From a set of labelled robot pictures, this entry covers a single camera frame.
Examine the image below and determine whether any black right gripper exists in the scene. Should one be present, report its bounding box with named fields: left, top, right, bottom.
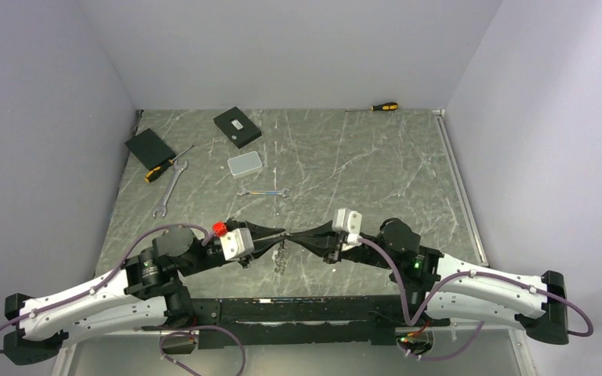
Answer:
left=288, top=221, right=396, bottom=269

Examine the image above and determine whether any metal oval key organizer plate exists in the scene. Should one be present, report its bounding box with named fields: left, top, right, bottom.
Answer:
left=273, top=240, right=287, bottom=276

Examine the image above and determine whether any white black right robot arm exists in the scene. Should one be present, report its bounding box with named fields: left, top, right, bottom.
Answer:
left=287, top=218, right=569, bottom=345

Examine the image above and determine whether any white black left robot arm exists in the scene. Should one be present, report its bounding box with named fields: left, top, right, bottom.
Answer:
left=1, top=219, right=284, bottom=365

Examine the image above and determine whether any small silver open-end wrench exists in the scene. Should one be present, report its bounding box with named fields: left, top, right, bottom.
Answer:
left=236, top=186, right=291, bottom=197

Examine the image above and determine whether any translucent white plastic box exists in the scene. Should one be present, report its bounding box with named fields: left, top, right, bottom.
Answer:
left=227, top=151, right=263, bottom=179

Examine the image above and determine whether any large silver combination wrench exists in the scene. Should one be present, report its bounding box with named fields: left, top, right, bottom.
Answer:
left=152, top=160, right=188, bottom=219

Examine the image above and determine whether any black box with white label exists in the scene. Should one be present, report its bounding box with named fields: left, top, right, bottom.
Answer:
left=213, top=107, right=262, bottom=149

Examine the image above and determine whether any yellow black screwdriver at left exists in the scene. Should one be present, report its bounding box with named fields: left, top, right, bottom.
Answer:
left=145, top=144, right=194, bottom=183

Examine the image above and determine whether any yellow black screwdriver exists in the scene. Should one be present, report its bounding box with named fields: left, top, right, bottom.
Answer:
left=346, top=102, right=399, bottom=112
left=145, top=144, right=194, bottom=183

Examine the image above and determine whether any flat black box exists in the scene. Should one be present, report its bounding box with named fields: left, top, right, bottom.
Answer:
left=125, top=129, right=176, bottom=170

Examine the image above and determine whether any yellow black screwdriver at back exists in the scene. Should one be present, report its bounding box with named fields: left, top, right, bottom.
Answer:
left=346, top=102, right=399, bottom=112

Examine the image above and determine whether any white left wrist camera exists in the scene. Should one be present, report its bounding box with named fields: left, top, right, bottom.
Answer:
left=212, top=222, right=255, bottom=262

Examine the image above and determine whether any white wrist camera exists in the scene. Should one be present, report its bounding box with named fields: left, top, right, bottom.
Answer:
left=332, top=208, right=363, bottom=251
left=212, top=222, right=255, bottom=262

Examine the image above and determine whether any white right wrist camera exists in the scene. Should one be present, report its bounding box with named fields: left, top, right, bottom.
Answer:
left=332, top=208, right=363, bottom=251

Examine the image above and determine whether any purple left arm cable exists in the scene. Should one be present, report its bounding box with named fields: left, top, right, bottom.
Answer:
left=0, top=222, right=248, bottom=376

